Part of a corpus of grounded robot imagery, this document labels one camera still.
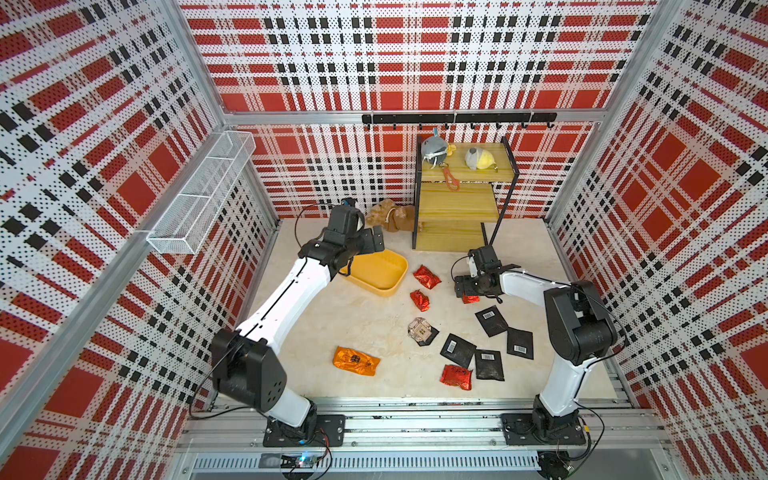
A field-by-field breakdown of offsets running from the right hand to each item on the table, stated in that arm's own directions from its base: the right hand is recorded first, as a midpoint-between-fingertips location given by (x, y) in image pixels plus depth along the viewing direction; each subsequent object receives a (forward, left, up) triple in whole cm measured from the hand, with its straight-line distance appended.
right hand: (473, 285), depth 99 cm
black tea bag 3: (-26, -1, -2) cm, 26 cm away
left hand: (+3, +32, +23) cm, 40 cm away
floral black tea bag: (-16, +18, -2) cm, 24 cm away
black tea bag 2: (-22, +7, -1) cm, 23 cm away
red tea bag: (-7, +18, +2) cm, 19 cm away
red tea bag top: (+3, +16, 0) cm, 16 cm away
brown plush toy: (+28, +30, +7) cm, 42 cm away
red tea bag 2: (-5, +2, 0) cm, 6 cm away
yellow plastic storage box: (+7, +32, -2) cm, 33 cm away
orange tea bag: (-25, +37, 0) cm, 44 cm away
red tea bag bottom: (-30, +9, +1) cm, 31 cm away
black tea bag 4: (-19, -12, -2) cm, 23 cm away
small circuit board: (-48, +48, 0) cm, 68 cm away
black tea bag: (-12, -5, -3) cm, 13 cm away
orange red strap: (+16, +8, +30) cm, 35 cm away
